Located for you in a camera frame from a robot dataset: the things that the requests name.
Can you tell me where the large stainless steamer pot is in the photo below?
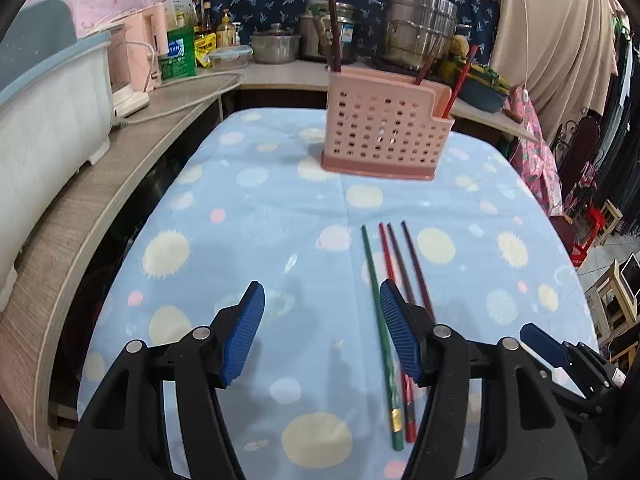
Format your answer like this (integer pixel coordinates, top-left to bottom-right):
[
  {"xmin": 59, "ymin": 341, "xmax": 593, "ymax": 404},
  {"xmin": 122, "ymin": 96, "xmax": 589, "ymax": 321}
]
[{"xmin": 382, "ymin": 0, "xmax": 459, "ymax": 70}]

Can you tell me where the white blender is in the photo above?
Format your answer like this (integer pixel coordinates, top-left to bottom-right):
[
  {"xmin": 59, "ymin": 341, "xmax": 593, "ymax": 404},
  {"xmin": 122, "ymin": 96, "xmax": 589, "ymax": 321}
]
[{"xmin": 107, "ymin": 24, "xmax": 150, "ymax": 118}]

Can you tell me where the small pot with glass lid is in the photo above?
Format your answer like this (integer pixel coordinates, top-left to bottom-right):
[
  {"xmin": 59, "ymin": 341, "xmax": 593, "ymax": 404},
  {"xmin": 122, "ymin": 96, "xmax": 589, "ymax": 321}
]
[{"xmin": 250, "ymin": 23, "xmax": 300, "ymax": 65}]

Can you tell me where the blue planet-print tablecloth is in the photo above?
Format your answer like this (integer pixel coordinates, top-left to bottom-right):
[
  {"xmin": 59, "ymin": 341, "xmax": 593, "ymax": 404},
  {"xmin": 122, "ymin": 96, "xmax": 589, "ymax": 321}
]
[{"xmin": 77, "ymin": 108, "xmax": 596, "ymax": 479}]

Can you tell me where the blue bowl with vegetables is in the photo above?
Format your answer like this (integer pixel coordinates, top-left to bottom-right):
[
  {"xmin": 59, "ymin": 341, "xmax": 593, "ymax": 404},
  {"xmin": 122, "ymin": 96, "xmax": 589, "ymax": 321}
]
[{"xmin": 458, "ymin": 63, "xmax": 511, "ymax": 113}]

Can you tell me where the maroon chopstick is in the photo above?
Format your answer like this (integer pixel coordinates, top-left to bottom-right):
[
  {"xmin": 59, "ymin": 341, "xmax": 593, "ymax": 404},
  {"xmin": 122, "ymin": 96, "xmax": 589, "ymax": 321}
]
[{"xmin": 401, "ymin": 220, "xmax": 436, "ymax": 322}]

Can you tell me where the green chopstick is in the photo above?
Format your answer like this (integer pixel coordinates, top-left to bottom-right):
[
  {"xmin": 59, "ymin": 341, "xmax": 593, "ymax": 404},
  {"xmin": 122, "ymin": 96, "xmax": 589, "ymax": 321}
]
[{"xmin": 360, "ymin": 224, "xmax": 404, "ymax": 452}]

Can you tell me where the pink perforated utensil holder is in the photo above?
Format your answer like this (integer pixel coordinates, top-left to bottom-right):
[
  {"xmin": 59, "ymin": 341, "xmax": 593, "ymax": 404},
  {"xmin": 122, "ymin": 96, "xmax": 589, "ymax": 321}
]
[{"xmin": 321, "ymin": 66, "xmax": 454, "ymax": 181}]

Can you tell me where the yellow snack bag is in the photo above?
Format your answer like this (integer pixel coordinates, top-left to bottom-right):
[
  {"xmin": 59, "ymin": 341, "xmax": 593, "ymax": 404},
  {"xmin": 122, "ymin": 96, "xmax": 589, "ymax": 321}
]
[{"xmin": 194, "ymin": 32, "xmax": 217, "ymax": 68}]

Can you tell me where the red chopstick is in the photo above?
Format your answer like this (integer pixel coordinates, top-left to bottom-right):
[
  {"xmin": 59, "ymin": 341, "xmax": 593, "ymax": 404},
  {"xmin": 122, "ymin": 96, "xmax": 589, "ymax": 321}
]
[
  {"xmin": 378, "ymin": 222, "xmax": 416, "ymax": 443},
  {"xmin": 442, "ymin": 44, "xmax": 478, "ymax": 119}
]

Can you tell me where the beige hanging cloth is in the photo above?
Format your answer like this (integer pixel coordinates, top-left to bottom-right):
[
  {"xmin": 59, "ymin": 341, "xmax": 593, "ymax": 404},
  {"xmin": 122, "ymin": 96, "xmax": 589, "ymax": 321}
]
[{"xmin": 490, "ymin": 0, "xmax": 617, "ymax": 141}]

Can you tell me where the dark brown chopstick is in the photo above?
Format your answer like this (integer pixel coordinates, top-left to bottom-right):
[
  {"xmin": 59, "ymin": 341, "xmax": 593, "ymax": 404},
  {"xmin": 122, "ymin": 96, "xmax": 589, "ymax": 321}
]
[{"xmin": 328, "ymin": 0, "xmax": 342, "ymax": 73}]

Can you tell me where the clear food storage container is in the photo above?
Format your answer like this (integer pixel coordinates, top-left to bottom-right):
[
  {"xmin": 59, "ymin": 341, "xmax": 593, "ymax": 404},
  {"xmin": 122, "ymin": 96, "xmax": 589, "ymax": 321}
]
[{"xmin": 208, "ymin": 44, "xmax": 253, "ymax": 70}]

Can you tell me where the red chopstick in holder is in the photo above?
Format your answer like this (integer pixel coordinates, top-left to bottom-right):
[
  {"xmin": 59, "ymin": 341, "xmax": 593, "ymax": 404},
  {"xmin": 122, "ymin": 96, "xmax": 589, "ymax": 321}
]
[{"xmin": 442, "ymin": 44, "xmax": 478, "ymax": 119}]

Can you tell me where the white power cable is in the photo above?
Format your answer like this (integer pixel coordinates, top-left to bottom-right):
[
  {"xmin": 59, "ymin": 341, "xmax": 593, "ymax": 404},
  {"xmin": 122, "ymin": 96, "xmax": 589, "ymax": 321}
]
[{"xmin": 112, "ymin": 39, "xmax": 248, "ymax": 129}]

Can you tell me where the yellow oil bottle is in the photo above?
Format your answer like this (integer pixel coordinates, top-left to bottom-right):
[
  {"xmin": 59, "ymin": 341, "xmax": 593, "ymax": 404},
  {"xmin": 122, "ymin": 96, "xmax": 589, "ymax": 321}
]
[{"xmin": 216, "ymin": 9, "xmax": 236, "ymax": 49}]

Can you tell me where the silver rice cooker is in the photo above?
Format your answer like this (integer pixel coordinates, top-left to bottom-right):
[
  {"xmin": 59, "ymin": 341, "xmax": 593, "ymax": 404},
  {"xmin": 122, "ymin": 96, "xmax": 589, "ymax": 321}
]
[{"xmin": 298, "ymin": 0, "xmax": 359, "ymax": 64}]

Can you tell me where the white and blue plastic bin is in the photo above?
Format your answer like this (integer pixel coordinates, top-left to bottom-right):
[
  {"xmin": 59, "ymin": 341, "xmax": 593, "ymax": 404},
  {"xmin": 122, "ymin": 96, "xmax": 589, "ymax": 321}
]
[{"xmin": 0, "ymin": 0, "xmax": 114, "ymax": 311}]

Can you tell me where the pink floral fabric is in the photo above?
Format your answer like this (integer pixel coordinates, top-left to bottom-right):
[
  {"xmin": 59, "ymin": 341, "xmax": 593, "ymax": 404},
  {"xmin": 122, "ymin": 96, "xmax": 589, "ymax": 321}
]
[{"xmin": 508, "ymin": 87, "xmax": 563, "ymax": 217}]

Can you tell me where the green cylindrical canister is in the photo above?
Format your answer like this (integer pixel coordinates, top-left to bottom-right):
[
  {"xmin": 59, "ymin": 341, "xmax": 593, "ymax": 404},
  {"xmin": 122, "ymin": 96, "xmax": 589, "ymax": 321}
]
[{"xmin": 160, "ymin": 25, "xmax": 196, "ymax": 82}]

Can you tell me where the pink electric kettle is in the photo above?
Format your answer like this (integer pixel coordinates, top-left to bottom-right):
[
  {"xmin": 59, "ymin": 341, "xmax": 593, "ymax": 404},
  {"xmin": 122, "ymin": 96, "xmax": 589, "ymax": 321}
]
[{"xmin": 115, "ymin": 3, "xmax": 168, "ymax": 92}]

